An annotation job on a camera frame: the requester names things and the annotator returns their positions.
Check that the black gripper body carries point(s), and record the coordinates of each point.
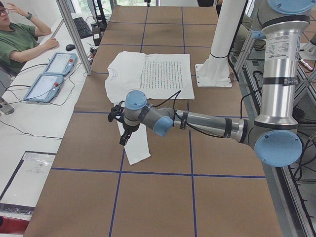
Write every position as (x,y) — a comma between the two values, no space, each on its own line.
(128,129)

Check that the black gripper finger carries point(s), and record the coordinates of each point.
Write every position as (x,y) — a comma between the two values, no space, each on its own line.
(128,137)
(123,139)

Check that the white printed t-shirt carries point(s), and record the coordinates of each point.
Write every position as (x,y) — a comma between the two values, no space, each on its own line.
(136,77)

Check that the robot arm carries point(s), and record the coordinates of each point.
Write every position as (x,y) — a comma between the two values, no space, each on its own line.
(272,134)

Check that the near teach pendant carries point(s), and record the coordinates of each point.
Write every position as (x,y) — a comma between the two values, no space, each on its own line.
(44,89)

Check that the teach pendant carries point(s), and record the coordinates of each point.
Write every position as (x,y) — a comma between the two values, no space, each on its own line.
(61,64)
(44,89)

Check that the far teach pendant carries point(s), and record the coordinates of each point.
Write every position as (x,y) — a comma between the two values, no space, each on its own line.
(61,64)

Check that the black computer mouse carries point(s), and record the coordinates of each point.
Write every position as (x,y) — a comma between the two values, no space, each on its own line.
(70,47)

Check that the black keyboard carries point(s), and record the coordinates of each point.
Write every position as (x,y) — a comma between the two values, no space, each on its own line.
(82,27)

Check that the plastic document sleeve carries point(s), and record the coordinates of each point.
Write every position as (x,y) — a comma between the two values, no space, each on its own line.
(22,191)

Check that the person in green shirt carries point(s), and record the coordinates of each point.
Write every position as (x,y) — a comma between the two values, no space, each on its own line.
(18,42)

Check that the aluminium frame post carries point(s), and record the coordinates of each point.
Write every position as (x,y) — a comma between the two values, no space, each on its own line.
(70,25)

